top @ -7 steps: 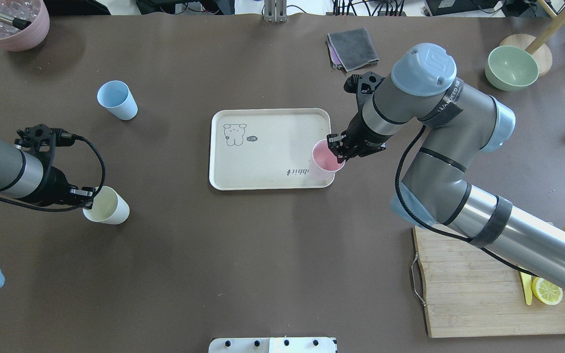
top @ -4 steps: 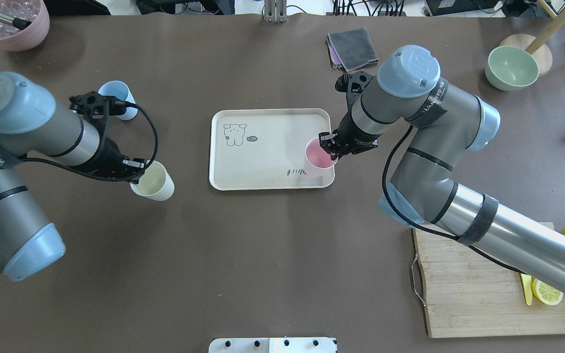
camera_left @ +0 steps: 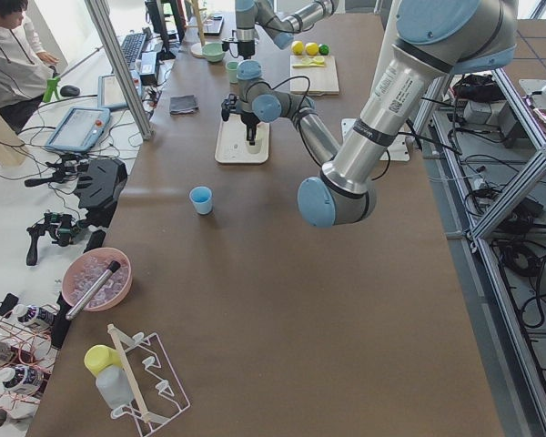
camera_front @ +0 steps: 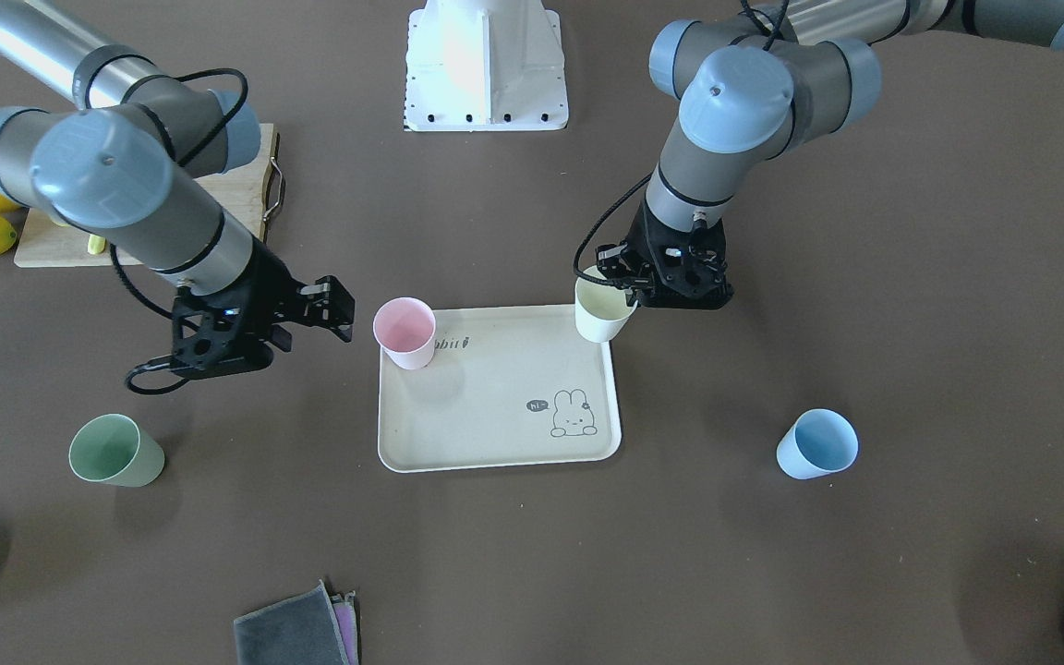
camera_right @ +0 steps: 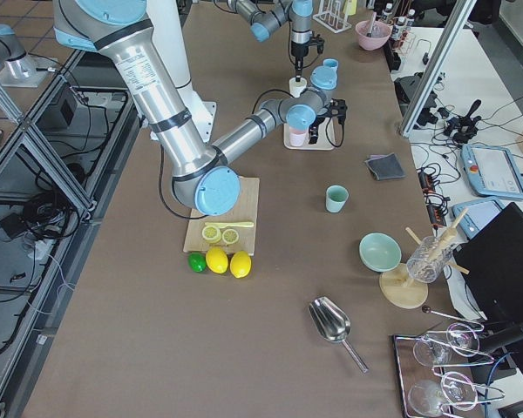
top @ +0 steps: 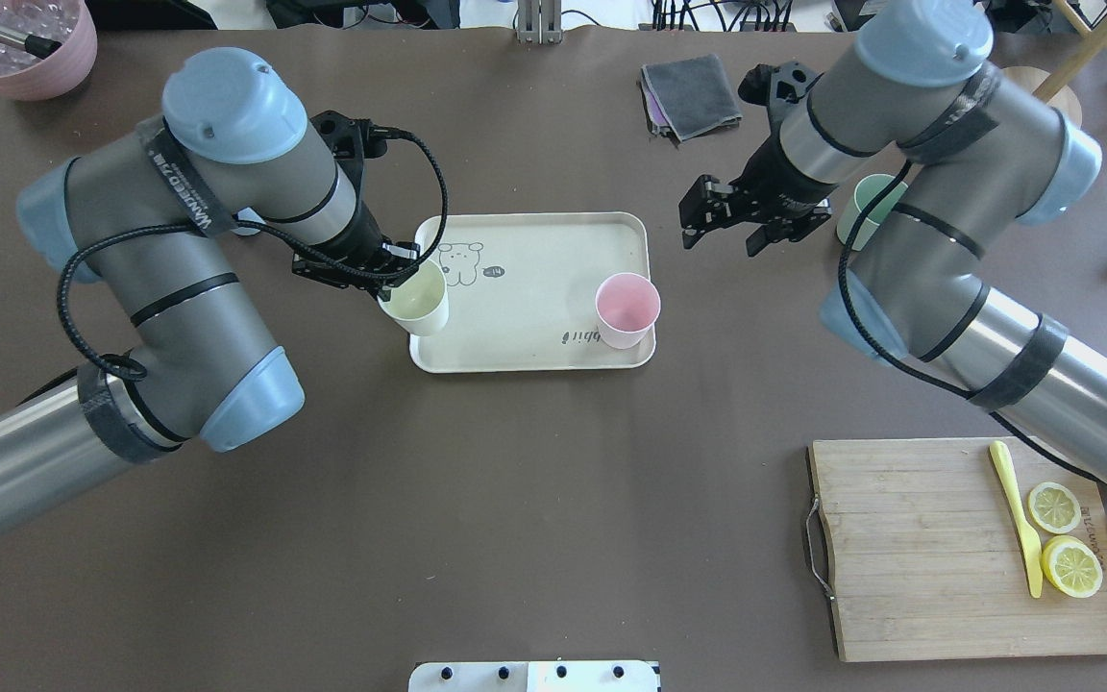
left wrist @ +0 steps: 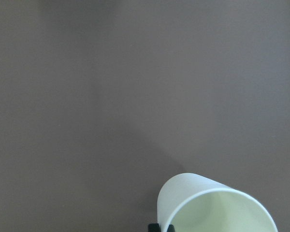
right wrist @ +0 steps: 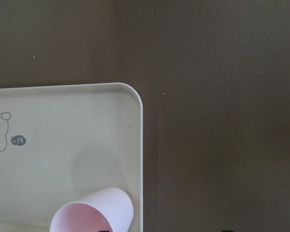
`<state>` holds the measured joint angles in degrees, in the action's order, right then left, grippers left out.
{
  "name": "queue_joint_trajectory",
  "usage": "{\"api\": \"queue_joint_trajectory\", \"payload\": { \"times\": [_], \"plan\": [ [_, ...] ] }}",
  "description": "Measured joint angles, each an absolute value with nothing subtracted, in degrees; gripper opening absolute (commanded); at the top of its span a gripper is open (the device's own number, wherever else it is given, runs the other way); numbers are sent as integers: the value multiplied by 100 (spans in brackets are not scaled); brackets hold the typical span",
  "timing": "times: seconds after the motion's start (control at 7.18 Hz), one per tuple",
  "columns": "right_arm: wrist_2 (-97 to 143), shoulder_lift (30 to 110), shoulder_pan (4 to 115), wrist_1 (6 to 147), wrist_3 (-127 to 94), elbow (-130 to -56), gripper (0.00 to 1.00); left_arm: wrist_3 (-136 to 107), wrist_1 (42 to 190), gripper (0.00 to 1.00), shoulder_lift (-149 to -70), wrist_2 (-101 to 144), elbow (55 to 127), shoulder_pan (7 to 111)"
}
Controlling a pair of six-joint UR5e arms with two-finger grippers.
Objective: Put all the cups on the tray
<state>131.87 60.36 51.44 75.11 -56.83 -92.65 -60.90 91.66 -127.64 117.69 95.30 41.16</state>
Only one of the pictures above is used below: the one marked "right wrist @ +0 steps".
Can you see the pink cup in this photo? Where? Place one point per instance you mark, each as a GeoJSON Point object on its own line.
{"type": "Point", "coordinates": [106, 209]}

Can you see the beige rabbit tray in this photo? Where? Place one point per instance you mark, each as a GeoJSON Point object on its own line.
{"type": "Point", "coordinates": [66, 142]}

